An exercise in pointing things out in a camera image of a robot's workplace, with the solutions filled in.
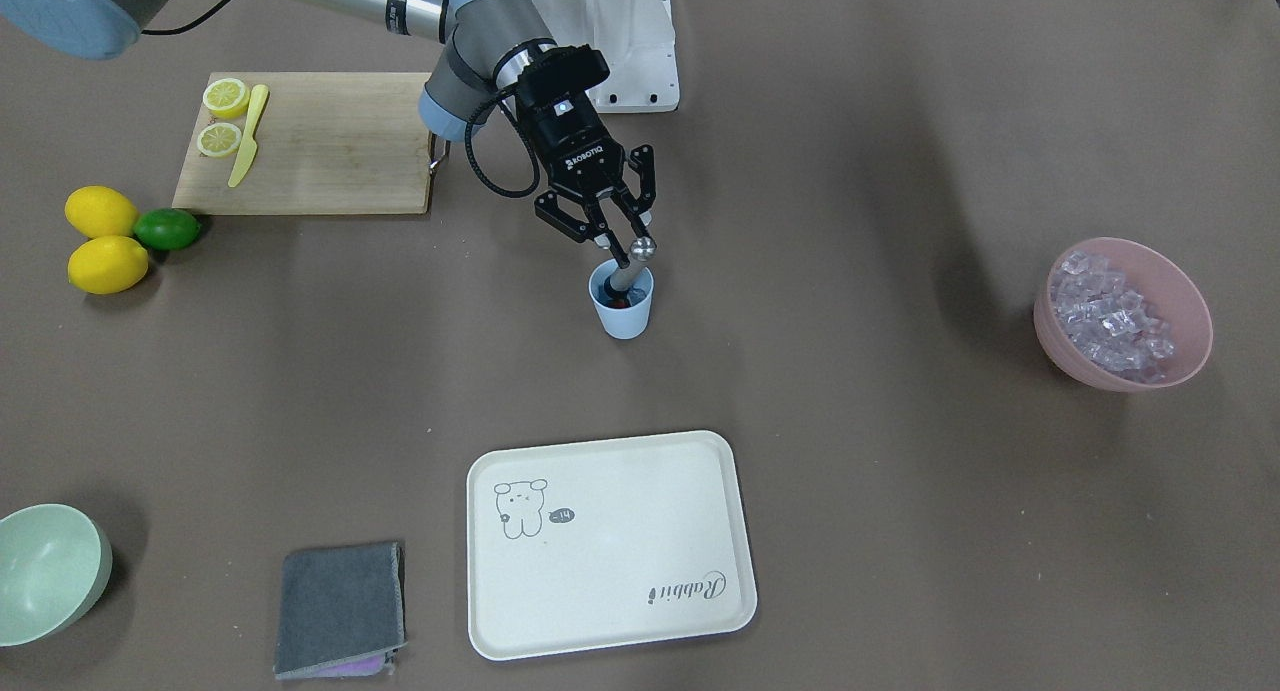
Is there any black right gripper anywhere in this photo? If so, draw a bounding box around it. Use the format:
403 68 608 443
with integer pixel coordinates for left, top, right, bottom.
515 45 657 267

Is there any light blue plastic cup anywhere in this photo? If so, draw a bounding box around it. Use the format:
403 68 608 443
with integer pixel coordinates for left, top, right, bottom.
588 258 655 340

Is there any lemon slice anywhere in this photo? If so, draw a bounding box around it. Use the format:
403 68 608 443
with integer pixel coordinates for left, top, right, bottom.
202 77 251 120
195 122 243 157

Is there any cream rabbit tray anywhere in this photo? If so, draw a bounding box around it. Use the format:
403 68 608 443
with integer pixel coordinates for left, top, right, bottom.
466 430 758 662

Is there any green lime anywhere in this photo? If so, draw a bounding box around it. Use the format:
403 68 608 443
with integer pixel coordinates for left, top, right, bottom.
132 209 202 252

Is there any grey folded cloth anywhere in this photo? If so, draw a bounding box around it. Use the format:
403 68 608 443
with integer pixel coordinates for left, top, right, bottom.
273 541 406 681

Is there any steel muddler black tip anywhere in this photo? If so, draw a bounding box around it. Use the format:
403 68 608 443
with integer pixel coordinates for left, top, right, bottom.
602 235 657 307

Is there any pink bowl of ice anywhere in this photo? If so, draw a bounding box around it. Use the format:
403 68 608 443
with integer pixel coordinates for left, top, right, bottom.
1032 237 1213 392

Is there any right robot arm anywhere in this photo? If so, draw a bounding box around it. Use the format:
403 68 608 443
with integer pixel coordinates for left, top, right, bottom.
1 0 657 270

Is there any yellow plastic knife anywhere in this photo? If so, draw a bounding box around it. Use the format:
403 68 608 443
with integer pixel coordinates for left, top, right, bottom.
227 84 270 188

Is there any wooden cutting board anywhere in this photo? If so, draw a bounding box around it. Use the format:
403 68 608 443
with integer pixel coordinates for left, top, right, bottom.
172 70 449 216

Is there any yellow lemon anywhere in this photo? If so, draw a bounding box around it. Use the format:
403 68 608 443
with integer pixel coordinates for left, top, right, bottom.
67 235 150 296
64 186 140 239

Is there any mint green bowl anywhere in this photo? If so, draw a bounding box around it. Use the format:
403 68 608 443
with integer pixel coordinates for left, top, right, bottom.
1 503 114 647

